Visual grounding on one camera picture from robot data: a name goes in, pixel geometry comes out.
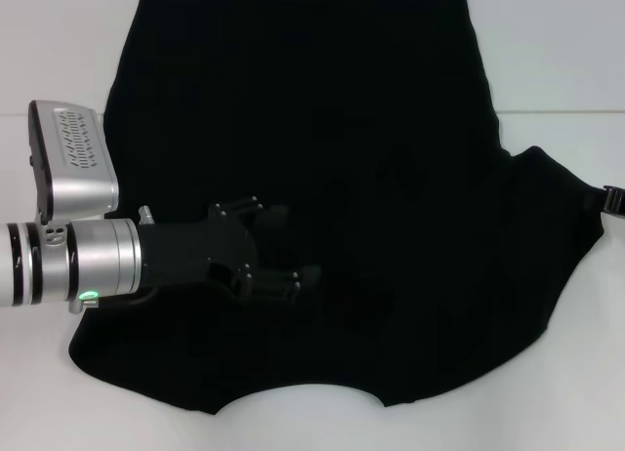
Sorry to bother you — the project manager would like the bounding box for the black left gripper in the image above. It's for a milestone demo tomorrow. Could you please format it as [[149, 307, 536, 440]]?
[[138, 194, 324, 307]]

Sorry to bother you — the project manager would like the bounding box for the black shirt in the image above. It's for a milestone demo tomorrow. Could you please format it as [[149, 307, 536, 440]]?
[[67, 0, 609, 408]]

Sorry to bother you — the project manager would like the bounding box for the left gripper plug cable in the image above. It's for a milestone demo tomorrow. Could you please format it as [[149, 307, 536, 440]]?
[[69, 287, 163, 317]]

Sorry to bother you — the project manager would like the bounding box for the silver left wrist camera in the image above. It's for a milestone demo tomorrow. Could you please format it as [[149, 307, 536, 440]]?
[[27, 99, 120, 226]]

